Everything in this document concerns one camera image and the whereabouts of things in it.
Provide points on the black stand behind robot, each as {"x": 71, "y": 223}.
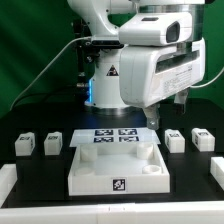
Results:
{"x": 81, "y": 60}

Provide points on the black camera on base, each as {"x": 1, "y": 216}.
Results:
{"x": 106, "y": 44}

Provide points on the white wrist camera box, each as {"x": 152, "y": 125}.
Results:
{"x": 156, "y": 29}

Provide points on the white square table top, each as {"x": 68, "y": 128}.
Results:
{"x": 118, "y": 168}

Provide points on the white left fence block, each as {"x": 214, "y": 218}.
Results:
{"x": 8, "y": 178}

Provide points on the white right fence block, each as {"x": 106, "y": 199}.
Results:
{"x": 217, "y": 170}

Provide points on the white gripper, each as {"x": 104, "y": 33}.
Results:
{"x": 150, "y": 74}

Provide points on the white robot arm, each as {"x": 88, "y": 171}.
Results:
{"x": 104, "y": 19}

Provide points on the white front rail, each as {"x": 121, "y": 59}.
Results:
{"x": 208, "y": 212}

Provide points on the white fence block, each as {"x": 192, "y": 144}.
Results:
{"x": 217, "y": 170}
{"x": 8, "y": 178}

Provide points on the white sheet with markers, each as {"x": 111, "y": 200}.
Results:
{"x": 87, "y": 136}

